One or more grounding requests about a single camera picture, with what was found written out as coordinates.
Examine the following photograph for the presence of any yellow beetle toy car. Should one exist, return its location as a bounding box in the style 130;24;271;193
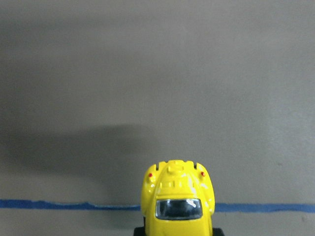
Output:
133;160;224;236

